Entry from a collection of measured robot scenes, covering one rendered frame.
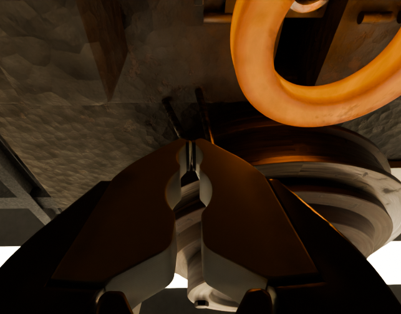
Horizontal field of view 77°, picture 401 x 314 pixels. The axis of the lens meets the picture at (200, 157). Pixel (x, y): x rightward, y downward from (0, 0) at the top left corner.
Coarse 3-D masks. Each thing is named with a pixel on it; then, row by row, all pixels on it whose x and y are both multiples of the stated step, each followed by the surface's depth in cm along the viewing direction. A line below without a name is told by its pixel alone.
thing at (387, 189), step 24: (216, 144) 35; (240, 144) 33; (264, 144) 32; (288, 144) 32; (312, 144) 32; (336, 144) 33; (192, 168) 34; (264, 168) 30; (288, 168) 30; (312, 168) 30; (336, 168) 30; (360, 168) 30; (192, 192) 33; (384, 192) 34
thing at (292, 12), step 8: (320, 0) 28; (328, 0) 28; (296, 8) 28; (304, 8) 28; (312, 8) 29; (320, 8) 29; (288, 16) 29; (296, 16) 29; (304, 16) 29; (312, 16) 29; (320, 16) 29
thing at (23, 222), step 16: (32, 176) 861; (0, 224) 744; (16, 224) 744; (32, 224) 744; (0, 240) 711; (16, 240) 712; (400, 240) 719; (176, 288) 633; (400, 288) 636; (144, 304) 609; (160, 304) 610; (176, 304) 610; (192, 304) 610
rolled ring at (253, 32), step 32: (256, 0) 18; (288, 0) 18; (256, 32) 19; (256, 64) 21; (384, 64) 23; (256, 96) 24; (288, 96) 24; (320, 96) 25; (352, 96) 24; (384, 96) 24
